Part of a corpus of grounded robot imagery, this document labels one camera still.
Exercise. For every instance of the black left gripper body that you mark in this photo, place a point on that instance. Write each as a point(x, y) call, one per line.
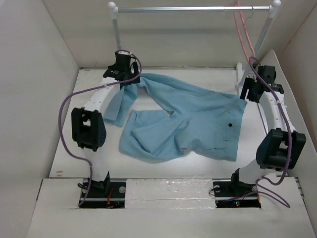
point(129, 71)

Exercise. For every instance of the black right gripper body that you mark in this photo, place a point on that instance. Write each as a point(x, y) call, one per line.
point(249, 83)

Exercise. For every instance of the light blue trousers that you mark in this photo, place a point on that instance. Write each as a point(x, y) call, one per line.
point(164, 118)

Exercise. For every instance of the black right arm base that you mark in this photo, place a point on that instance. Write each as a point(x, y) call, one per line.
point(231, 193)

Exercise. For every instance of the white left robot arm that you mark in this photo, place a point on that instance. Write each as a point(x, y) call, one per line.
point(87, 122)

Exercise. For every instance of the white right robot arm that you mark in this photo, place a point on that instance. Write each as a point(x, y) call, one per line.
point(283, 144)

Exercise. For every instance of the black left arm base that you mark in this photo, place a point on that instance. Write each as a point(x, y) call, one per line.
point(105, 194)

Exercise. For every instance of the white metal clothes rack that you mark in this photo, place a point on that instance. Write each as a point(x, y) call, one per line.
point(271, 9)

